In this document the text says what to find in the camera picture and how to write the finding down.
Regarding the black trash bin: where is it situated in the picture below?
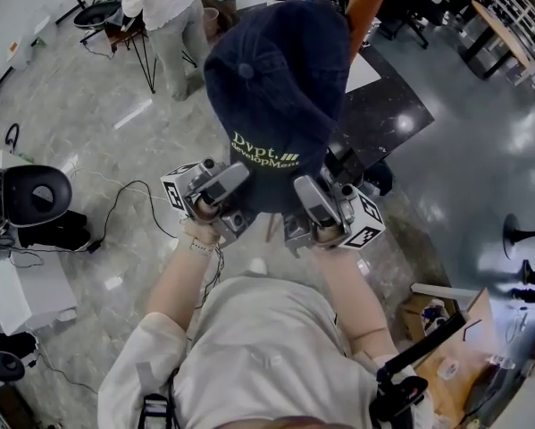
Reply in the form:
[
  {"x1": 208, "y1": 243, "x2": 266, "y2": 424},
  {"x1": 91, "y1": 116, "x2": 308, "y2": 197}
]
[{"x1": 363, "y1": 158, "x2": 394, "y2": 198}]

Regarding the curved wooden desk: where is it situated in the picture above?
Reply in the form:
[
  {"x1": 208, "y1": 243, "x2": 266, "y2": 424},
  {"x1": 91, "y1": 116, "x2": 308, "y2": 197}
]
[{"x1": 400, "y1": 282, "x2": 512, "y2": 429}]

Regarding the person's right forearm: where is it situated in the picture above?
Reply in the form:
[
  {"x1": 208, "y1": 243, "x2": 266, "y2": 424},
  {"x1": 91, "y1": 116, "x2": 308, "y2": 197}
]
[{"x1": 311, "y1": 248, "x2": 400, "y2": 361}]

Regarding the person's white shirt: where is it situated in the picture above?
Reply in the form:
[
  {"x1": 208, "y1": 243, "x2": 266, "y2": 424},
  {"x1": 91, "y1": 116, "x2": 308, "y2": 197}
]
[{"x1": 96, "y1": 274, "x2": 433, "y2": 429}]

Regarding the black marble sink table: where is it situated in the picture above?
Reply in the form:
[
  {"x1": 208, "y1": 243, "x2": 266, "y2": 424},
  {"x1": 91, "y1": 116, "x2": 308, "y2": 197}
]
[{"x1": 327, "y1": 42, "x2": 432, "y2": 185}]

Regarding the black power cable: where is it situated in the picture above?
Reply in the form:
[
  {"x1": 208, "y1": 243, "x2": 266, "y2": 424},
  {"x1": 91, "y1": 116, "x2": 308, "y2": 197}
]
[{"x1": 97, "y1": 179, "x2": 181, "y2": 245}]

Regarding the black fabric bag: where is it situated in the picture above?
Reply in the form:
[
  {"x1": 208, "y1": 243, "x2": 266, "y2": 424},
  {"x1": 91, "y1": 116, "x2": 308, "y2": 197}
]
[{"x1": 15, "y1": 209, "x2": 93, "y2": 253}]

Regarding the black office chair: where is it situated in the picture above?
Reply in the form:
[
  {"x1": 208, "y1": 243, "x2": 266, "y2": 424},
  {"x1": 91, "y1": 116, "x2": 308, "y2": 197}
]
[{"x1": 382, "y1": 0, "x2": 451, "y2": 51}]

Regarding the black chest strap buckle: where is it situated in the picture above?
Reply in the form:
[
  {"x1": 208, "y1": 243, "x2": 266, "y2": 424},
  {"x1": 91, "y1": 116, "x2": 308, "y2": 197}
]
[{"x1": 141, "y1": 393, "x2": 169, "y2": 429}]

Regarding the white paper sheet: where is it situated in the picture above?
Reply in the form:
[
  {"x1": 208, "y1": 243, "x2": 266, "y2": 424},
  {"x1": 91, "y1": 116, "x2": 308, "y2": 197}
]
[{"x1": 344, "y1": 53, "x2": 382, "y2": 94}]

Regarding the open cardboard box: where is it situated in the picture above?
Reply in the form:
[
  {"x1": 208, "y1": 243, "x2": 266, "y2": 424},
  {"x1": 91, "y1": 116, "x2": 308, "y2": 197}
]
[{"x1": 399, "y1": 293, "x2": 456, "y2": 344}]

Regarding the black bowl chair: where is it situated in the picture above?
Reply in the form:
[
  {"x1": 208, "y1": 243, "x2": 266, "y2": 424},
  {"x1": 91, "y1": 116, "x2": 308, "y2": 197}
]
[{"x1": 72, "y1": 0, "x2": 121, "y2": 31}]

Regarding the black flat strap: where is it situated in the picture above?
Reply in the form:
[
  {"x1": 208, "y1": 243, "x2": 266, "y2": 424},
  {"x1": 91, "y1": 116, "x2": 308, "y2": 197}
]
[{"x1": 376, "y1": 313, "x2": 467, "y2": 382}]

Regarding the black padded round seat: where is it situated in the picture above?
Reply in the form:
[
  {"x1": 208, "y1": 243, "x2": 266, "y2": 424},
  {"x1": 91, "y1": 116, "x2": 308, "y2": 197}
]
[{"x1": 2, "y1": 164, "x2": 74, "y2": 231}]

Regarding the white tape roll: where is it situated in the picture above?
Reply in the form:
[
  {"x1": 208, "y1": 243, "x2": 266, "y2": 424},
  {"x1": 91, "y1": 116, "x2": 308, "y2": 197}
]
[{"x1": 438, "y1": 357, "x2": 461, "y2": 380}]

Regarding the person's left forearm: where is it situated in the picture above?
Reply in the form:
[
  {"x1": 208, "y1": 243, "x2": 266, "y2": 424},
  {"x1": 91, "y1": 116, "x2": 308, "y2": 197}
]
[{"x1": 145, "y1": 248, "x2": 214, "y2": 330}]

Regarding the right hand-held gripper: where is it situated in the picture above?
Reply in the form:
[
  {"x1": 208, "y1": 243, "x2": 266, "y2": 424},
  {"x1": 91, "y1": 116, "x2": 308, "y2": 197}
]
[{"x1": 283, "y1": 167, "x2": 387, "y2": 259}]

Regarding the round wooden table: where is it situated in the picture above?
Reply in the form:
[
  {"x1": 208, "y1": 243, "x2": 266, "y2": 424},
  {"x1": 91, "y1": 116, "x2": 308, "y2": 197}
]
[{"x1": 460, "y1": 0, "x2": 532, "y2": 80}]

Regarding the pink waste basket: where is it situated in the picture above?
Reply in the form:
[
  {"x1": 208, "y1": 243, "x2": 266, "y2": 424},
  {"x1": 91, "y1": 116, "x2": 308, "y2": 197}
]
[{"x1": 201, "y1": 6, "x2": 222, "y2": 40}]

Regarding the smartphone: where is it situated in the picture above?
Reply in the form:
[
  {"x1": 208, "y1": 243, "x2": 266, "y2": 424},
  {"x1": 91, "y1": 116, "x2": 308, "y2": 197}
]
[{"x1": 462, "y1": 318, "x2": 483, "y2": 342}]

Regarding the navy baseball cap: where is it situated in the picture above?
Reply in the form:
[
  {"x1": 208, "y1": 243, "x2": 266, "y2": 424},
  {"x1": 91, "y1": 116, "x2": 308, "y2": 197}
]
[{"x1": 203, "y1": 0, "x2": 353, "y2": 216}]

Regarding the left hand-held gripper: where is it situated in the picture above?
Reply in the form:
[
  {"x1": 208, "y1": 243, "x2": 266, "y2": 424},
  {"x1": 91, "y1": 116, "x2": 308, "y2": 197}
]
[{"x1": 161, "y1": 157, "x2": 256, "y2": 247}]

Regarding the hairpin leg table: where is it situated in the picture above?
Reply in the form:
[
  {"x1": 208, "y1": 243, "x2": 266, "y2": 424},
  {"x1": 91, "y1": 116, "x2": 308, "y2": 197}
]
[{"x1": 104, "y1": 13, "x2": 199, "y2": 97}]

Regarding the black pedestal table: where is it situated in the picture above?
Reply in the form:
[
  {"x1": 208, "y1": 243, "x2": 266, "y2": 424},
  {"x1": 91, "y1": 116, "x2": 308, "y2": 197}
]
[{"x1": 501, "y1": 213, "x2": 535, "y2": 262}]

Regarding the person's left hand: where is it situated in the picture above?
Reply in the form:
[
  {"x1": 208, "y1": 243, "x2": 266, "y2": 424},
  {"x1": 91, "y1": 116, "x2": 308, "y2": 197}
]
[{"x1": 180, "y1": 222, "x2": 223, "y2": 246}]

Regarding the black hip controller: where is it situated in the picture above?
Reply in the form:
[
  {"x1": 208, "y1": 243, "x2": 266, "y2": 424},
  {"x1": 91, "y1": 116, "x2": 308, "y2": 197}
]
[{"x1": 368, "y1": 375, "x2": 429, "y2": 429}]

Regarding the white box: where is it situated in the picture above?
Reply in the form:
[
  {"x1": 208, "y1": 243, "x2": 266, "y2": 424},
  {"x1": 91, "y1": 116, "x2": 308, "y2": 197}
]
[{"x1": 0, "y1": 247, "x2": 79, "y2": 335}]

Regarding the white wooden shelf unit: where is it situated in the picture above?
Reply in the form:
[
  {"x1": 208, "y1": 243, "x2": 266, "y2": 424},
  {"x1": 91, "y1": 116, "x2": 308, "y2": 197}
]
[{"x1": 494, "y1": 0, "x2": 535, "y2": 88}]

